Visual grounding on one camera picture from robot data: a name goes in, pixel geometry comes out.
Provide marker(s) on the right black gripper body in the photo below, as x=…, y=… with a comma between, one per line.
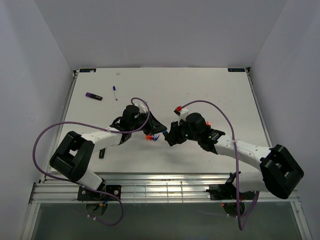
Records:
x=188, y=134

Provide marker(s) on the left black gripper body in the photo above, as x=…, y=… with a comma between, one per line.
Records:
x=140, y=122

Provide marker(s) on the small blue capped pen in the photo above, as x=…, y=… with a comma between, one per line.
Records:
x=115, y=92

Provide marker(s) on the pink capped black highlighter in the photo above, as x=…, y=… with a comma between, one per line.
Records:
x=102, y=153

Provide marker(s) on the purple capped black highlighter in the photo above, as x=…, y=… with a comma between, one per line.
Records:
x=94, y=96

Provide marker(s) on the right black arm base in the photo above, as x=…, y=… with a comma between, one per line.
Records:
x=224, y=191

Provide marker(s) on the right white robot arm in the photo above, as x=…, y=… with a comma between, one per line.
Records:
x=277, y=171

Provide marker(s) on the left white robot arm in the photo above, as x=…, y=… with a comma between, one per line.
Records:
x=72, y=156

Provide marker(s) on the right blue corner label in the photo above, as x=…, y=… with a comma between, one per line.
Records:
x=236, y=70

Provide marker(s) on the blue corner label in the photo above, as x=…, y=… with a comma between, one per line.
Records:
x=87, y=70
x=236, y=70

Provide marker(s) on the left blue corner label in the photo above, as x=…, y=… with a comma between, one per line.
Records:
x=87, y=70

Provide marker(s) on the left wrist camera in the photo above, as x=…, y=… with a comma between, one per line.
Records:
x=143, y=107

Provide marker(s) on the aluminium frame rail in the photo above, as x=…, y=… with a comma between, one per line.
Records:
x=136, y=188

